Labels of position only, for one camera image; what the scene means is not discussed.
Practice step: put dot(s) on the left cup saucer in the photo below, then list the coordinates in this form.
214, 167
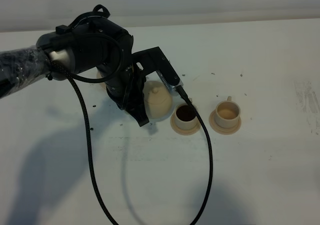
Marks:
184, 128

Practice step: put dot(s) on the cup saucer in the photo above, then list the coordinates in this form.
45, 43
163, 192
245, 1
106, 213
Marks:
225, 130
184, 128

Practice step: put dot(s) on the beige teacup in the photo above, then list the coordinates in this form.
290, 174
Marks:
227, 114
184, 112

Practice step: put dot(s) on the left beige teacup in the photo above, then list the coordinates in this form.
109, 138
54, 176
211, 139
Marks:
184, 112

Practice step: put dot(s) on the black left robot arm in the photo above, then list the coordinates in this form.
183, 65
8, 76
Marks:
22, 67

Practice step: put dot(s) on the right beige teacup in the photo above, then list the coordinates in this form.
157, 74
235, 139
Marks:
227, 114

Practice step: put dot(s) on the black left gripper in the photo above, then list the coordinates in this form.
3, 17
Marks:
95, 49

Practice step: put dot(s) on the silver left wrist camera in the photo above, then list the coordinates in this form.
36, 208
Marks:
171, 82

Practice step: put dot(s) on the beige teapot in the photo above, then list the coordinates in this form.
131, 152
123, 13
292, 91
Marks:
157, 99

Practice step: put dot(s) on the right cup saucer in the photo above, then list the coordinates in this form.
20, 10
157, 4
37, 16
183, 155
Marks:
225, 130

